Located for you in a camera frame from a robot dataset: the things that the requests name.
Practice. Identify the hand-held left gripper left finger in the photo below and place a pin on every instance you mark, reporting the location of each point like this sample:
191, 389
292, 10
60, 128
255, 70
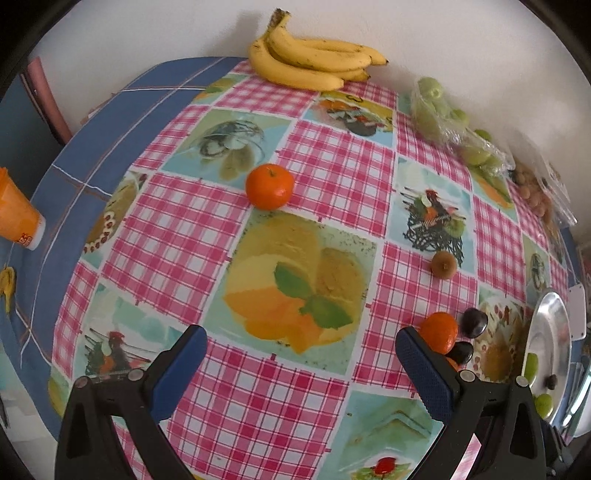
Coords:
178, 374

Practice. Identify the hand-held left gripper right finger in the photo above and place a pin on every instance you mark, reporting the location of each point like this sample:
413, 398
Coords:
425, 374

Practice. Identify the orange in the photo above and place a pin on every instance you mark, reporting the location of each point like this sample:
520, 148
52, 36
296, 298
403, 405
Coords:
451, 363
438, 331

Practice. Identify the dark plum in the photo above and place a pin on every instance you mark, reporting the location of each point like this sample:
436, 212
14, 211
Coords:
473, 321
461, 353

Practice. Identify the large green mango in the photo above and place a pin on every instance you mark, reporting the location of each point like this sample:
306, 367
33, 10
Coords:
531, 369

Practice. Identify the brown kiwi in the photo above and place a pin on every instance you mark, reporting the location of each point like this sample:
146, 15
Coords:
551, 381
445, 265

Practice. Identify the small green mango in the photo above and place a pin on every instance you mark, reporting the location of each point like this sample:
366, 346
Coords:
544, 405

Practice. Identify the metal tray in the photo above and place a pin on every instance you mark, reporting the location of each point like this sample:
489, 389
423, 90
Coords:
551, 332

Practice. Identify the small mandarin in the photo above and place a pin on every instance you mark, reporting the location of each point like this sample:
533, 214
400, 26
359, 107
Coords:
269, 187

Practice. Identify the clear container of brown fruit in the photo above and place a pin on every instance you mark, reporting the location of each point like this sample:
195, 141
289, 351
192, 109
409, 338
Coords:
535, 194

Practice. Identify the pink checkered printed tablecloth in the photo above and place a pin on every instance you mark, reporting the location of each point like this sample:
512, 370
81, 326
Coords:
332, 180

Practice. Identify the orange plastic bottle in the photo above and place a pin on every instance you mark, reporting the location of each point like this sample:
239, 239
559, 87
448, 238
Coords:
18, 212

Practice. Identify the blue tablecloth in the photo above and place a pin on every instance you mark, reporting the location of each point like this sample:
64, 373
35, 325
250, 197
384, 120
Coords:
92, 138

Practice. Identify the clear container of green fruit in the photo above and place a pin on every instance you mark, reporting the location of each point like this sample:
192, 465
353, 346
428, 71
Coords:
434, 110

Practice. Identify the reddish wooden chair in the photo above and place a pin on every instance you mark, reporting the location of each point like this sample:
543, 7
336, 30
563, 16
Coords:
46, 101

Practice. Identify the yellow banana bunch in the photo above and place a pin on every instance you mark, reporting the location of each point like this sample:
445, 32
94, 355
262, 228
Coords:
295, 76

